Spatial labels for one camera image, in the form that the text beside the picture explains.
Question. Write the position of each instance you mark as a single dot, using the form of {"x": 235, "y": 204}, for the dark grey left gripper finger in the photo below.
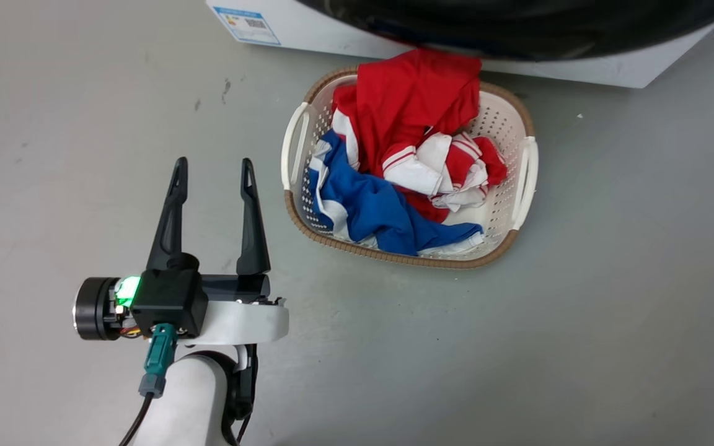
{"x": 170, "y": 223}
{"x": 252, "y": 229}

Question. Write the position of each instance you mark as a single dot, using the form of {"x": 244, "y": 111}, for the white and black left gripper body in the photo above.
{"x": 242, "y": 319}

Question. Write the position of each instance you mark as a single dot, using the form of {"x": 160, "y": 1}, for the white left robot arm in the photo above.
{"x": 186, "y": 396}

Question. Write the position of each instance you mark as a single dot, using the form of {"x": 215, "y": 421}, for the dark round washing machine door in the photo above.
{"x": 518, "y": 25}

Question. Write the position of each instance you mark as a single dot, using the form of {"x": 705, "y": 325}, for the white washing machine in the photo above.
{"x": 580, "y": 65}

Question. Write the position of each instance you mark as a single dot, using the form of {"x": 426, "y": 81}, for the blue and white garment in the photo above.
{"x": 375, "y": 210}

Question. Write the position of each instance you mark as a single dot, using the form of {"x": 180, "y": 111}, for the red and white garment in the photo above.
{"x": 413, "y": 118}

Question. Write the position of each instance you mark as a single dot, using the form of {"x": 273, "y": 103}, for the blue energy label sticker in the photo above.
{"x": 246, "y": 25}

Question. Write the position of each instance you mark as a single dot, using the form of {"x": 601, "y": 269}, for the white laundry basket brown rim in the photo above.
{"x": 506, "y": 124}

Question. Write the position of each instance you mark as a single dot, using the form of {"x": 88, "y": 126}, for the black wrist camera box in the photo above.
{"x": 171, "y": 297}

